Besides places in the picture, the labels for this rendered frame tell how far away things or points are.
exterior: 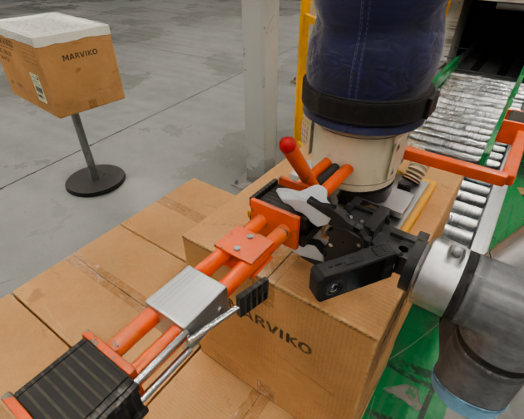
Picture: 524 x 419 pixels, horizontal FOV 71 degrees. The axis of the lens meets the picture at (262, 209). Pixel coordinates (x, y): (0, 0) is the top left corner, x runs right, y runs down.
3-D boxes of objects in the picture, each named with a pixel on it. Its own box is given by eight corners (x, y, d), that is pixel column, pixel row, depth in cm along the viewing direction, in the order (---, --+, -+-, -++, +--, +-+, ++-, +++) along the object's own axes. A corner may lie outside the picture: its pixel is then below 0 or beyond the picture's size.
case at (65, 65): (12, 93, 226) (-18, 21, 202) (75, 77, 250) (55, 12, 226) (60, 119, 195) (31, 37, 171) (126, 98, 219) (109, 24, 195)
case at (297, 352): (313, 230, 134) (324, 128, 110) (424, 277, 116) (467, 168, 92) (200, 351, 95) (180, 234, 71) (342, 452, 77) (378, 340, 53)
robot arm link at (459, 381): (491, 367, 56) (530, 312, 49) (503, 442, 47) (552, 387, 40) (427, 345, 58) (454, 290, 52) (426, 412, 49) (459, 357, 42)
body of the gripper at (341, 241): (343, 231, 58) (421, 264, 53) (318, 263, 53) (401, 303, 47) (352, 192, 53) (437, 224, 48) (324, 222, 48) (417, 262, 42)
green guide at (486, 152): (518, 76, 271) (524, 64, 266) (535, 80, 267) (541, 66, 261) (476, 168, 167) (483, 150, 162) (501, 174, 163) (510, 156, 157)
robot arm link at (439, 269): (434, 330, 45) (462, 277, 39) (395, 311, 47) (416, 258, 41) (452, 284, 51) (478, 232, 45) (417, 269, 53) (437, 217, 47)
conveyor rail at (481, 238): (523, 99, 277) (534, 73, 265) (531, 101, 274) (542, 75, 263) (447, 298, 126) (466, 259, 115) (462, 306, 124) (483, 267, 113)
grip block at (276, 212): (276, 202, 63) (277, 173, 59) (327, 224, 58) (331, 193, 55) (246, 228, 57) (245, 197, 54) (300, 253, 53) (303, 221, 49)
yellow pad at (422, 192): (393, 175, 89) (397, 157, 86) (436, 189, 85) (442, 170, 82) (328, 254, 67) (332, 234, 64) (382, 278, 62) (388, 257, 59)
